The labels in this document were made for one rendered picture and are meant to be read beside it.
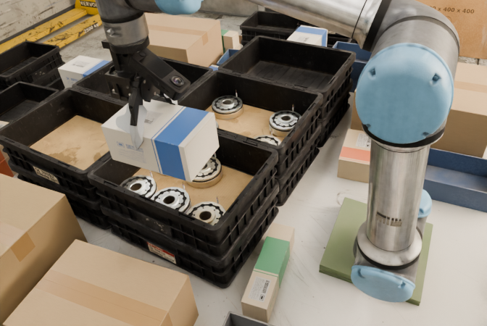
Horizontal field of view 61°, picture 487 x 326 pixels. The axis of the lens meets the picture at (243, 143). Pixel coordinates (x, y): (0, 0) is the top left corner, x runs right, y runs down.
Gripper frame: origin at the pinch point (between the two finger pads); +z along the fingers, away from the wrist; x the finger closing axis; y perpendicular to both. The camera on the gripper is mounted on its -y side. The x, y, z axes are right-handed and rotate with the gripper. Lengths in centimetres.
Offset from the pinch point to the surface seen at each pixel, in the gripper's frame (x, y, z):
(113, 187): 4.8, 14.7, 17.6
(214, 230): 7.1, -14.3, 17.9
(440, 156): -57, -56, 37
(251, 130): -39.4, -1.0, 27.7
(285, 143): -25.5, -17.8, 17.8
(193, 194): -8.4, 1.8, 27.7
